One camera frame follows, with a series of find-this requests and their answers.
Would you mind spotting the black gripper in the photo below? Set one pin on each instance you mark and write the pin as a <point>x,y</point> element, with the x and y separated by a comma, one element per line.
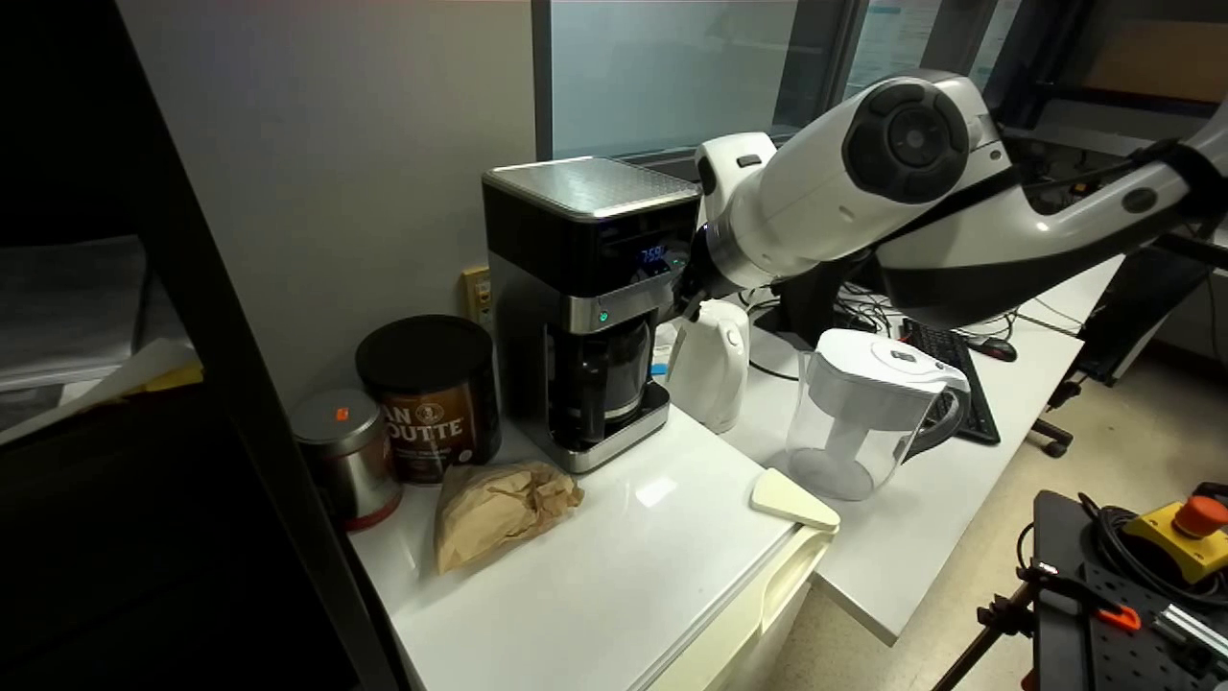
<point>690,261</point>

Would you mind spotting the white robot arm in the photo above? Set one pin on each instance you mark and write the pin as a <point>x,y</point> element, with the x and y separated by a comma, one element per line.
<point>923,177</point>

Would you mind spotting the black silver coffee machine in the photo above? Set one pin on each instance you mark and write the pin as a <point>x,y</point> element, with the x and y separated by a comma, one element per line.
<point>577,308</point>

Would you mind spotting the glass coffee carafe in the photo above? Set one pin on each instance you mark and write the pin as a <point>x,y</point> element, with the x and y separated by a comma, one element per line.
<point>615,377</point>

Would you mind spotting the dark coffee can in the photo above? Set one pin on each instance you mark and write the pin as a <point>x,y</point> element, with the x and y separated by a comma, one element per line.
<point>427,403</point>

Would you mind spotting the dark framed window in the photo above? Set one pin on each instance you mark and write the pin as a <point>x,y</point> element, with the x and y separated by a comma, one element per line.
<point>675,69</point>

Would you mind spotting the white water filter pitcher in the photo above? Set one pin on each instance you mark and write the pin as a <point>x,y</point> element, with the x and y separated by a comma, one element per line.
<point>870,408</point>

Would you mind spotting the black keyboard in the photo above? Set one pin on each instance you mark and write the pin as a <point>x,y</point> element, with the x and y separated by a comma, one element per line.
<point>954,385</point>

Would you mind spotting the brown paper filter bag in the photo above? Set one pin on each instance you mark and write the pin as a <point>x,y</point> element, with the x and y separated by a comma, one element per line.
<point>501,511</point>

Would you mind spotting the black computer mouse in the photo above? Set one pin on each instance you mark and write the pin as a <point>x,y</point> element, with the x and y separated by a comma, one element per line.
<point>997,348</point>

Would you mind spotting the white mini fridge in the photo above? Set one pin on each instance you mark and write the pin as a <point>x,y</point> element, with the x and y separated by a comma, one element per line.
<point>601,575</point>

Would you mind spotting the shiny metal canister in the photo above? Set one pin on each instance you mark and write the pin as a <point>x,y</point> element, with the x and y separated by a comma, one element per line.
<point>345,462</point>

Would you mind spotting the black tripod stand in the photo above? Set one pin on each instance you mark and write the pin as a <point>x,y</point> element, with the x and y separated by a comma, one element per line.
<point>978,646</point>

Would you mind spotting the black clamp orange tip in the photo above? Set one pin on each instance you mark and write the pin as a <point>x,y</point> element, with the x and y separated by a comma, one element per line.
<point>1068,606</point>

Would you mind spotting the yellow red emergency stop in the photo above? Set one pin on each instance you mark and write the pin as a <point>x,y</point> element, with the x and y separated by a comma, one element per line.
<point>1184,529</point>

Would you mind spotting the black perforated workbench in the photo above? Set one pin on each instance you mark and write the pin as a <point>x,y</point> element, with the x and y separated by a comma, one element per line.
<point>1125,637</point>

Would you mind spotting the black shelf unit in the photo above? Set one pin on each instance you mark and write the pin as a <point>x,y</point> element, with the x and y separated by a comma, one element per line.
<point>153,511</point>

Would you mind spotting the stack of papers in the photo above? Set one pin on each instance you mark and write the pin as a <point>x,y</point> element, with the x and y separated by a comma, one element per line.
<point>88,331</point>

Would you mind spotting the beige wall outlet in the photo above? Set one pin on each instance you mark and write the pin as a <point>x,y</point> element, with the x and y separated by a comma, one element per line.
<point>478,291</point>

